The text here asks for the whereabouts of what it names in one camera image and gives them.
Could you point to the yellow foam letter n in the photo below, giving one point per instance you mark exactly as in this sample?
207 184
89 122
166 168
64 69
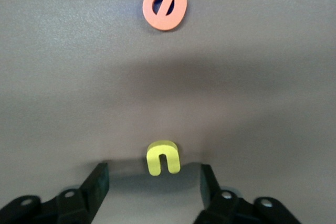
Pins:
162 148

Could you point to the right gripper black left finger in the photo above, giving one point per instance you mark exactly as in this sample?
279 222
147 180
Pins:
73 203

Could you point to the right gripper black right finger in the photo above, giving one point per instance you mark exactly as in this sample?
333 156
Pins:
223 208

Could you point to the orange letter o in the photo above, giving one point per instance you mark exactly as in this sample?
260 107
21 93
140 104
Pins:
162 24

